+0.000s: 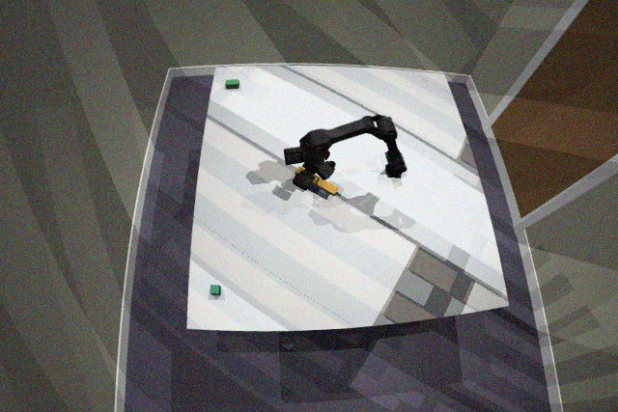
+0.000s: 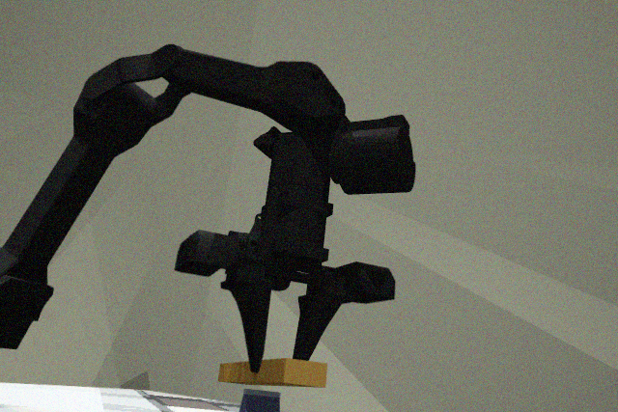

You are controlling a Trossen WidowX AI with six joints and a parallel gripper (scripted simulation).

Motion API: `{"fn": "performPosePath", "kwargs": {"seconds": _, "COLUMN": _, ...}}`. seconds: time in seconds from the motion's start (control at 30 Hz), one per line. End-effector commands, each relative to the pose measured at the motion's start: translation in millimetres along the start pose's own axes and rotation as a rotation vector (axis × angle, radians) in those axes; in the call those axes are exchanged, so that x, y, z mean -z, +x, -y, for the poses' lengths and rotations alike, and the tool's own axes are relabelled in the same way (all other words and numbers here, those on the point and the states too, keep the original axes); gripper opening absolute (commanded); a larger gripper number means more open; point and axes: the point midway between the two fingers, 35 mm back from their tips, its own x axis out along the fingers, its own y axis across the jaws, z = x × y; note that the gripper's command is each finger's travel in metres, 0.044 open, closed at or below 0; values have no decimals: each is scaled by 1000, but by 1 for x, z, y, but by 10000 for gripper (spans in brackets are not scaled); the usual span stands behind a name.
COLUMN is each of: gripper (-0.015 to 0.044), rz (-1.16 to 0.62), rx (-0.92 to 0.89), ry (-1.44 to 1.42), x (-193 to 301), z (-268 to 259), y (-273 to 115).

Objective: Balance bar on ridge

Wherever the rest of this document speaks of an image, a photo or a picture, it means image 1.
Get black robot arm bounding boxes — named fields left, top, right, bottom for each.
left=284, top=114, right=407, bottom=180

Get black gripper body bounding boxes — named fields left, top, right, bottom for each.
left=293, top=151, right=330, bottom=190

